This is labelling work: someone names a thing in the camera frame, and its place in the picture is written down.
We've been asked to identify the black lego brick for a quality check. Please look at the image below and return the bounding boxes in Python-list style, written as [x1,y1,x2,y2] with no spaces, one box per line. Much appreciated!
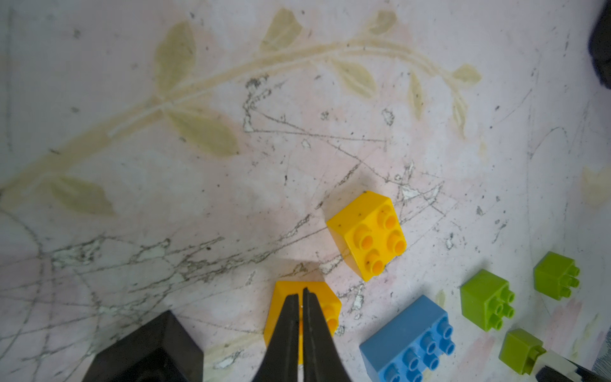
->
[84,310,205,381]

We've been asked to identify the yellow lego brick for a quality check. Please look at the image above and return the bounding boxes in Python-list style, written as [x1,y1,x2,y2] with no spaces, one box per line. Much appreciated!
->
[326,191,407,282]
[263,281,341,367]

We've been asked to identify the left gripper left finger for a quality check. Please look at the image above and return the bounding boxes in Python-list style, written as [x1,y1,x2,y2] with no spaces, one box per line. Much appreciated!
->
[252,294,300,382]

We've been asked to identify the white lego brick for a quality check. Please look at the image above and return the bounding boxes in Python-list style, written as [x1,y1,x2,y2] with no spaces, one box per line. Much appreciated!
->
[531,351,582,381]

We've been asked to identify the green lego brick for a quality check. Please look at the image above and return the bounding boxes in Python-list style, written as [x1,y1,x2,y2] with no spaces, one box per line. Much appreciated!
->
[460,269,516,332]
[534,251,581,301]
[499,329,547,375]

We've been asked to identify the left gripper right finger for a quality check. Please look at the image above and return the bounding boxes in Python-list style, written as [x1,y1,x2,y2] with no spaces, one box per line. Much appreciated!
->
[302,288,351,382]

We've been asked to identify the blue long lego brick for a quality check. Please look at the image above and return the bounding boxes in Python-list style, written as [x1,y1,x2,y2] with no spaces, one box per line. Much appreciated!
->
[360,295,455,381]

